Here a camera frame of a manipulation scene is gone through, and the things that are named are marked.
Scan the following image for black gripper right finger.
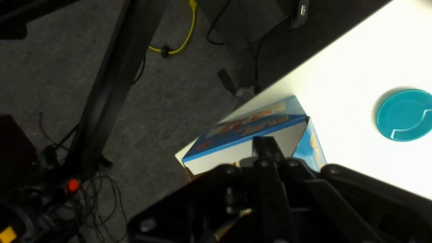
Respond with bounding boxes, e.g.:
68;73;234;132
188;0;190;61
267;136;432;243

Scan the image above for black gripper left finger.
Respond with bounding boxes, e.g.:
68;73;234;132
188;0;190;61
126;136;269;243

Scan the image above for blue printed box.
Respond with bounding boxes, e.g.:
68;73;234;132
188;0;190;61
180;94;328;175

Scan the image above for teal divided plate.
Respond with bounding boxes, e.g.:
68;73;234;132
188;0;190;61
375;88;432;143

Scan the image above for orange red button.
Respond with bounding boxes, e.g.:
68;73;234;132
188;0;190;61
64;178;80;193

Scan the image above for black stand leg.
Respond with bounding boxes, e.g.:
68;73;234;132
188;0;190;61
66;0;168;181

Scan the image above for yellow cable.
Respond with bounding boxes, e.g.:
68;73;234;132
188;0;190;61
147;0;199;58

